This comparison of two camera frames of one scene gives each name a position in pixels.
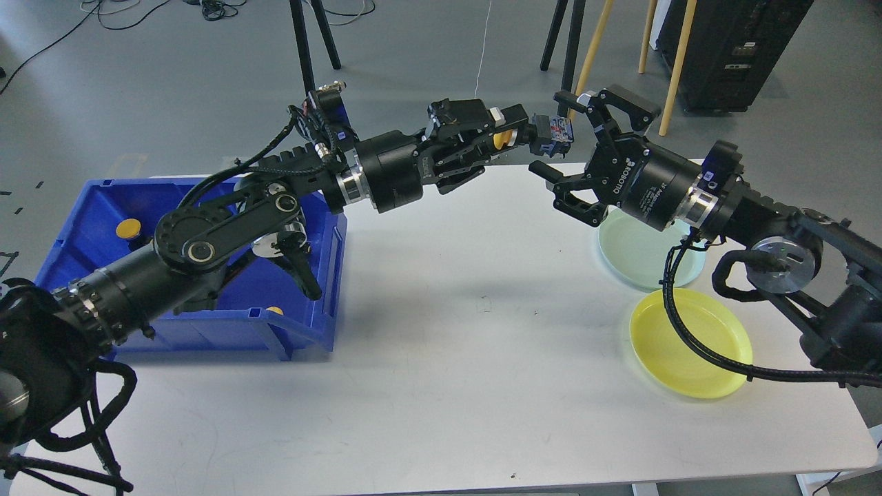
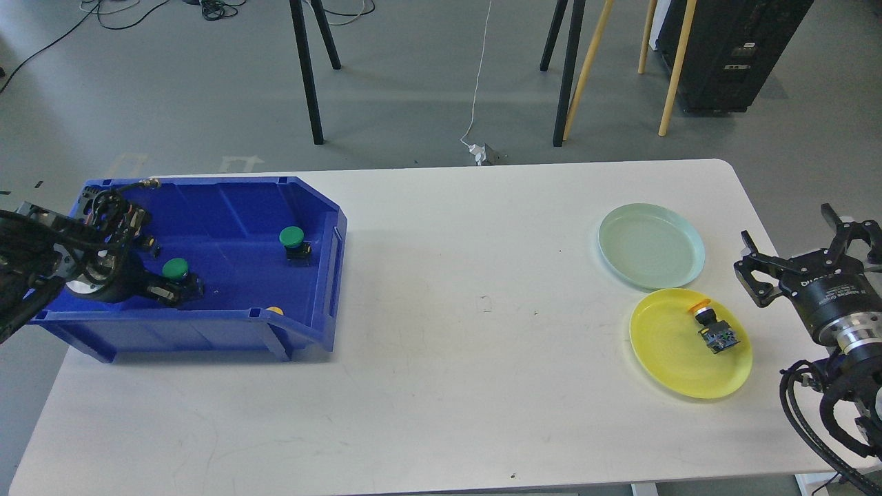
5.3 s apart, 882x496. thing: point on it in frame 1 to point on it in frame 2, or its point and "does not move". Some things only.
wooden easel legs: x=644 y=56 does not move
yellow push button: x=508 y=136 to x=718 y=333
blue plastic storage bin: x=262 y=313 does not move
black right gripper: x=648 y=183 to x=825 y=291
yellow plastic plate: x=674 y=365 does not move
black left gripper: x=395 y=165 to x=101 y=268
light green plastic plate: x=638 y=251 does not move
